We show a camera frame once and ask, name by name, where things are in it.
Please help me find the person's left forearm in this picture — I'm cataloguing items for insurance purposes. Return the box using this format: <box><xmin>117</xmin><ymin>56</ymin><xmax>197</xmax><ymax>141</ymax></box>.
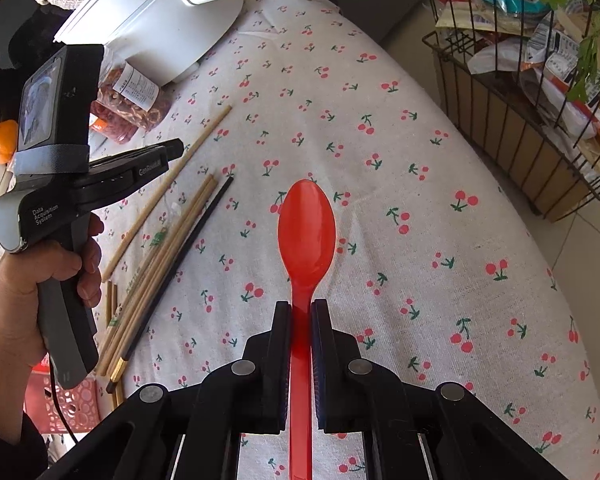
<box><xmin>0</xmin><ymin>360</ymin><xmax>48</xmax><ymax>480</ymax></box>

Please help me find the black microwave oven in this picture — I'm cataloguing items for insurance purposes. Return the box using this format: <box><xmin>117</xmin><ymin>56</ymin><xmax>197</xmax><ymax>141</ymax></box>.
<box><xmin>0</xmin><ymin>0</ymin><xmax>81</xmax><ymax>133</ymax></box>

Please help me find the person's left hand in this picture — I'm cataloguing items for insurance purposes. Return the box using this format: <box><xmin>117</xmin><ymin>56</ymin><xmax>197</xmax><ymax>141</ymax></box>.
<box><xmin>0</xmin><ymin>212</ymin><xmax>105</xmax><ymax>376</ymax></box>

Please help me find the bamboo chopsticks group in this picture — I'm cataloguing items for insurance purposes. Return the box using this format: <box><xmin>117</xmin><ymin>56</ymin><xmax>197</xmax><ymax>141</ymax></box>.
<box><xmin>96</xmin><ymin>174</ymin><xmax>215</xmax><ymax>377</ymax></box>

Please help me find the grey metal cabinet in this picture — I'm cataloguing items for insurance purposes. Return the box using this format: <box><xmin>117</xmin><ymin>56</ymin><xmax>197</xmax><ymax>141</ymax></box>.
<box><xmin>325</xmin><ymin>0</ymin><xmax>436</xmax><ymax>51</ymax></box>

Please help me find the green leafy plant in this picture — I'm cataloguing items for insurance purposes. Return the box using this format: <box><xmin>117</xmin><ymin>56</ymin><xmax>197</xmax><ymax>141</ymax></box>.
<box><xmin>527</xmin><ymin>0</ymin><xmax>600</xmax><ymax>103</ymax></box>

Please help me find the red plastic spoon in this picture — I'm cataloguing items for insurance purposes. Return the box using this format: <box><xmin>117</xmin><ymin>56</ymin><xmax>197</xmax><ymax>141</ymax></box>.
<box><xmin>277</xmin><ymin>179</ymin><xmax>337</xmax><ymax>480</ymax></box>

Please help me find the jar of dried fruit rings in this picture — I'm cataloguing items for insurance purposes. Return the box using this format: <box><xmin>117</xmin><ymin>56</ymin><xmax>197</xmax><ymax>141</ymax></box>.
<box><xmin>97</xmin><ymin>61</ymin><xmax>174</xmax><ymax>133</ymax></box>

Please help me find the small orange pumpkin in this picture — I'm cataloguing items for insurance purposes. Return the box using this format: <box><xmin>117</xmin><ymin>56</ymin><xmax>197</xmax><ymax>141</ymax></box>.
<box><xmin>0</xmin><ymin>120</ymin><xmax>20</xmax><ymax>165</ymax></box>

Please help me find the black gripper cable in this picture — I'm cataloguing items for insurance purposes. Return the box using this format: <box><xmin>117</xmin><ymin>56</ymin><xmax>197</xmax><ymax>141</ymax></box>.
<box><xmin>49</xmin><ymin>367</ymin><xmax>81</xmax><ymax>446</ymax></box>

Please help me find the wooden chopstick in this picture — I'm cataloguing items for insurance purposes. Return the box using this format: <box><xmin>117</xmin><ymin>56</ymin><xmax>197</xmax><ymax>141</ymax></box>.
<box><xmin>105</xmin><ymin>180</ymin><xmax>218</xmax><ymax>380</ymax></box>
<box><xmin>105</xmin><ymin>281</ymin><xmax>115</xmax><ymax>341</ymax></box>
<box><xmin>101</xmin><ymin>105</ymin><xmax>232</xmax><ymax>282</ymax></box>
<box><xmin>111</xmin><ymin>284</ymin><xmax>126</xmax><ymax>413</ymax></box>

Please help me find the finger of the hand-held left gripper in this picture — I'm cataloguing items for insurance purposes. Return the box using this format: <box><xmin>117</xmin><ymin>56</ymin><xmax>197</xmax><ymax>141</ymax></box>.
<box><xmin>78</xmin><ymin>157</ymin><xmax>172</xmax><ymax>212</ymax></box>
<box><xmin>89</xmin><ymin>139</ymin><xmax>185</xmax><ymax>167</ymax></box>

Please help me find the jar of red berries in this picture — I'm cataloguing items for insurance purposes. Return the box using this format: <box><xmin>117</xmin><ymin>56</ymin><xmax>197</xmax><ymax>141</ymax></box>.
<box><xmin>90</xmin><ymin>100</ymin><xmax>141</xmax><ymax>144</ymax></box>

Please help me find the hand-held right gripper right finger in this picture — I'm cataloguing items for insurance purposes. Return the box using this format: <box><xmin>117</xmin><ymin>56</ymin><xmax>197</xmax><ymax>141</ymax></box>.
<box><xmin>311</xmin><ymin>299</ymin><xmax>568</xmax><ymax>480</ymax></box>

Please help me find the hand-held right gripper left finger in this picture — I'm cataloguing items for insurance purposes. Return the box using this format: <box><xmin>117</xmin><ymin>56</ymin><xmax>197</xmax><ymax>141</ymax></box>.
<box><xmin>35</xmin><ymin>301</ymin><xmax>293</xmax><ymax>480</ymax></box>

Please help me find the pink perforated utensil holder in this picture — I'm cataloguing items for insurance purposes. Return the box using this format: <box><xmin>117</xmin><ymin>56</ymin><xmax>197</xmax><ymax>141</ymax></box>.
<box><xmin>24</xmin><ymin>355</ymin><xmax>103</xmax><ymax>433</ymax></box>

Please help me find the cherry print tablecloth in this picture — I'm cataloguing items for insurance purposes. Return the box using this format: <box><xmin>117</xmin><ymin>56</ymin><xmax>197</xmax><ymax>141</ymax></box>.
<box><xmin>0</xmin><ymin>0</ymin><xmax>600</xmax><ymax>480</ymax></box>

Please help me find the black wire rack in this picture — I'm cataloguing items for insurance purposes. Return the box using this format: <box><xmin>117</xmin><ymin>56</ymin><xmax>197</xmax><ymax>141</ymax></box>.
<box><xmin>419</xmin><ymin>0</ymin><xmax>600</xmax><ymax>222</ymax></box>

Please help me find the white electric pot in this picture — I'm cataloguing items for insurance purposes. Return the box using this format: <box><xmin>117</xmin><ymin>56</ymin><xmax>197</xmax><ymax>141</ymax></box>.
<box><xmin>54</xmin><ymin>0</ymin><xmax>382</xmax><ymax>86</ymax></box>

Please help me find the black chopstick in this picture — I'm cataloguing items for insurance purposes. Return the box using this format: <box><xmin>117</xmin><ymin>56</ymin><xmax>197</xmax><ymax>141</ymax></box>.
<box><xmin>106</xmin><ymin>176</ymin><xmax>236</xmax><ymax>393</ymax></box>

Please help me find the pile of snack packets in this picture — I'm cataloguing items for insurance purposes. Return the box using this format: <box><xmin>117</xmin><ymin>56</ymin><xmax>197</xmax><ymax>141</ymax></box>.
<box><xmin>437</xmin><ymin>0</ymin><xmax>600</xmax><ymax>186</ymax></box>

